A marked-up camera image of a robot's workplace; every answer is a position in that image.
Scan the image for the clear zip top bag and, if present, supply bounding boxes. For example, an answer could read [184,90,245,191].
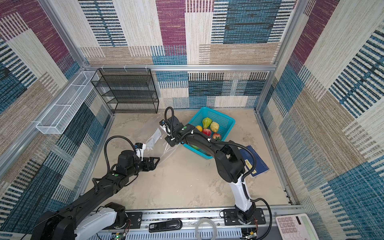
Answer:
[144,116,178,164]

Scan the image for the black remote device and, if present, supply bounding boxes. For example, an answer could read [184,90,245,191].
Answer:
[148,219,183,233]

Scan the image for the white wire mesh tray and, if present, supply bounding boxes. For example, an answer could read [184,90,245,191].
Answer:
[36,71,95,135]

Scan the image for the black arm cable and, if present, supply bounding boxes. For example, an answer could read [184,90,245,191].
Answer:
[209,139,258,181]
[103,135,138,175]

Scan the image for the white calculator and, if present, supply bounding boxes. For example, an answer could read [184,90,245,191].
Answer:
[276,214,319,240]

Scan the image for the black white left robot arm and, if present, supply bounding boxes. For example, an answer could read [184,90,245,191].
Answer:
[31,150,160,240]

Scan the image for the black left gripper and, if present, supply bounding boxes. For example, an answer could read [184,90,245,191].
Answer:
[126,156,159,178]

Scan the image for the black wire mesh shelf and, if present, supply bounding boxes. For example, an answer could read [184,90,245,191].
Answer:
[91,68,159,114]

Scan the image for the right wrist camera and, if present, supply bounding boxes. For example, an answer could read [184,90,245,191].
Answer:
[159,120,168,131]

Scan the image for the pale yellow toy fruit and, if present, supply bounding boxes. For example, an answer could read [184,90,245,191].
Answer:
[210,122,220,133]

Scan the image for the clear tube coil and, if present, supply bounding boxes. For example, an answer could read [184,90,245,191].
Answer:
[195,218,218,240]

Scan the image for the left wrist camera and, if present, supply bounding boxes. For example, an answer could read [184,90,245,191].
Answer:
[134,143,146,158]

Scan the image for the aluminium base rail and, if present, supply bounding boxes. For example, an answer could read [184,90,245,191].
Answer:
[74,204,304,240]

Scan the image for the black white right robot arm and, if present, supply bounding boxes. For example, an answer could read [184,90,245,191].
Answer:
[160,120,256,224]

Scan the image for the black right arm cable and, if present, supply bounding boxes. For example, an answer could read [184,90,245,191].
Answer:
[209,139,258,181]

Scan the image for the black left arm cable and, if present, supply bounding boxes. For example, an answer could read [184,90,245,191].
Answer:
[103,135,138,175]

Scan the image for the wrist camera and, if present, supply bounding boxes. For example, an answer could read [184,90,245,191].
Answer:
[134,143,146,158]
[159,120,168,131]

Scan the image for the blue booklet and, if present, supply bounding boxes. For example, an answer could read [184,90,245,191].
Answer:
[239,145,270,178]

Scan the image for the light green toy pear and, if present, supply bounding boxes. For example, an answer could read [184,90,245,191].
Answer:
[202,117,213,129]

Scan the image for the teal plastic basket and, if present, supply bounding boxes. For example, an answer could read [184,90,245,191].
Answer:
[189,107,236,141]

